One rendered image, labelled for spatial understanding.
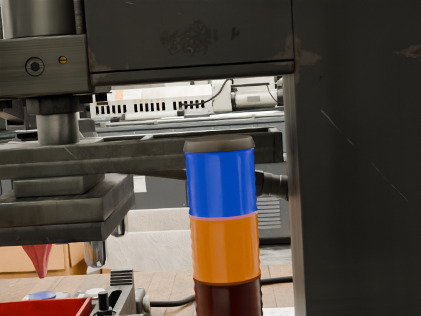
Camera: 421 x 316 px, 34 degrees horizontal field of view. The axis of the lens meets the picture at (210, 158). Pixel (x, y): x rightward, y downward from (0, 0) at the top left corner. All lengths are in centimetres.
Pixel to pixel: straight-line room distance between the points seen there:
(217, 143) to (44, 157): 28
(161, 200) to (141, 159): 461
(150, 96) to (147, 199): 82
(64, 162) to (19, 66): 9
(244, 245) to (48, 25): 31
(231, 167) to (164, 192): 483
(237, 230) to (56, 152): 27
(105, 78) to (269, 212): 460
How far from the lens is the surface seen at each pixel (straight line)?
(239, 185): 36
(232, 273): 37
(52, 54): 60
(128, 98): 546
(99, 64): 57
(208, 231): 37
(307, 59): 56
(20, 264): 301
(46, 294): 106
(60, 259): 295
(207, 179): 36
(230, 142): 36
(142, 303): 103
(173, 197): 518
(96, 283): 123
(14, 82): 61
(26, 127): 99
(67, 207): 57
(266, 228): 517
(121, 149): 60
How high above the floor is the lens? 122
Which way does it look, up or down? 6 degrees down
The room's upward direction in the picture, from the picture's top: 4 degrees counter-clockwise
